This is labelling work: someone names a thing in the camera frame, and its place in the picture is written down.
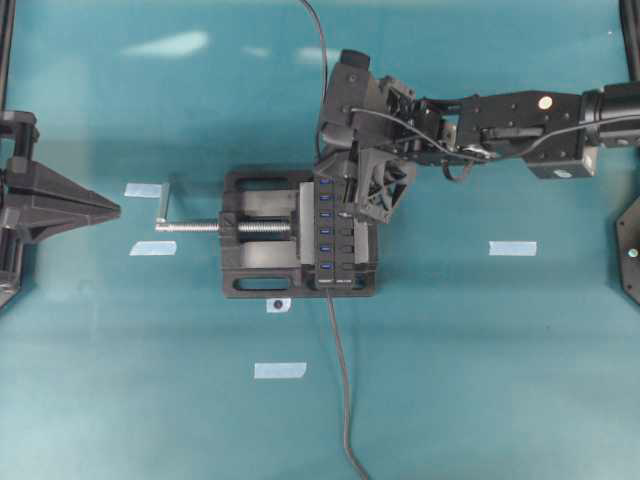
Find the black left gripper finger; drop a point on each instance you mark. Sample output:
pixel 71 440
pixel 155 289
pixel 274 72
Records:
pixel 44 203

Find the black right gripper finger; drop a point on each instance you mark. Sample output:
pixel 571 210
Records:
pixel 336 165
pixel 382 180

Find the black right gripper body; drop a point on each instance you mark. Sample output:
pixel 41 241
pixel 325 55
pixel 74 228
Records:
pixel 417 130

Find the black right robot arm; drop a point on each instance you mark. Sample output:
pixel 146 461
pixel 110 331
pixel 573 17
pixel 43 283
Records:
pixel 377 134

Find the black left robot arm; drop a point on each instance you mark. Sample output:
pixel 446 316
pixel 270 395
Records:
pixel 20 127

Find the black multi-port USB hub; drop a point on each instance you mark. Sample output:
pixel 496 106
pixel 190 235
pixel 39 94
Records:
pixel 334 237

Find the black bench vise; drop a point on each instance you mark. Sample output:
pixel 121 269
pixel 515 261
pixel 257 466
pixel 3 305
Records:
pixel 270 265

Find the blue tape strip upper left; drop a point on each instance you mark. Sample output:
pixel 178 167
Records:
pixel 143 190

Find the blue tape strip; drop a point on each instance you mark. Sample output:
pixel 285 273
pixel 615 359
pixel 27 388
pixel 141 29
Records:
pixel 143 190
pixel 513 248
pixel 279 370
pixel 153 248

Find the blue tape strip middle left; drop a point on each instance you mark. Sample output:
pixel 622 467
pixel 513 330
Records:
pixel 153 248

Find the silver vise screw with crank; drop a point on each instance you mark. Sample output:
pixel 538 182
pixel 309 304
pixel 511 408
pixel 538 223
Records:
pixel 163 225

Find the blue tape strip right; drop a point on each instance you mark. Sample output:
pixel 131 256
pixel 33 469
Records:
pixel 513 248

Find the tape patch with black dot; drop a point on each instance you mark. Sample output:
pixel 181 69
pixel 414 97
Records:
pixel 278 305

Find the blue tape strip bottom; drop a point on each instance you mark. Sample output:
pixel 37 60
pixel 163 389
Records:
pixel 279 370

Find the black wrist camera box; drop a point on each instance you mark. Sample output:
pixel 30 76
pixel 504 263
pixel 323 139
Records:
pixel 351 85

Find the black frame post left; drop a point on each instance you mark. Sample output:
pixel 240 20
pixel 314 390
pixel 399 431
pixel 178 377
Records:
pixel 7 18

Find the black frame post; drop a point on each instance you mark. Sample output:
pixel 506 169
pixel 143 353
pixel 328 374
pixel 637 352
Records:
pixel 7 18
pixel 629 19

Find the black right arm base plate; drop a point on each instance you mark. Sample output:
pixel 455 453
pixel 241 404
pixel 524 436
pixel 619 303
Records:
pixel 627 247

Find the black frame post right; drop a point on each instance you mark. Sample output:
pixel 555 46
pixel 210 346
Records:
pixel 629 19

